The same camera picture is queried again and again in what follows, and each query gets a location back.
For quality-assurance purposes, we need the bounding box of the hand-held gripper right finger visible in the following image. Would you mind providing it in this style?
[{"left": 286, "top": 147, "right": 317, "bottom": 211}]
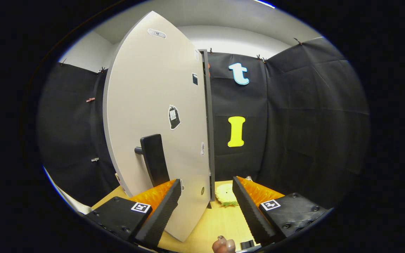
[{"left": 232, "top": 176, "right": 329, "bottom": 246}]

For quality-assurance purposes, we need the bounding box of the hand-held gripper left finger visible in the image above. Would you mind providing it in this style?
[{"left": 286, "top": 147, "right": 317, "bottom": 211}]
[{"left": 85, "top": 179, "right": 182, "bottom": 249}]

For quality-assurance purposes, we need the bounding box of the black door handle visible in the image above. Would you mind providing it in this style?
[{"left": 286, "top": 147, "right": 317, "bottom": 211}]
[{"left": 134, "top": 134, "right": 171, "bottom": 188}]

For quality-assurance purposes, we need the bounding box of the grey shoe cabinet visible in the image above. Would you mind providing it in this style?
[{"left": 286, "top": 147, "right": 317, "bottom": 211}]
[{"left": 199, "top": 49, "right": 216, "bottom": 202}]

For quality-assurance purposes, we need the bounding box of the beige shoe cabinet door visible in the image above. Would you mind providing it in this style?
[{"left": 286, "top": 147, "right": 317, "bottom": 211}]
[{"left": 103, "top": 11, "right": 212, "bottom": 243}]

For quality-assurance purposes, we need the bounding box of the black backdrop cloth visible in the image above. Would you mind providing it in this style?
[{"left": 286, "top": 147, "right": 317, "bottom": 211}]
[{"left": 37, "top": 37, "right": 371, "bottom": 211}]

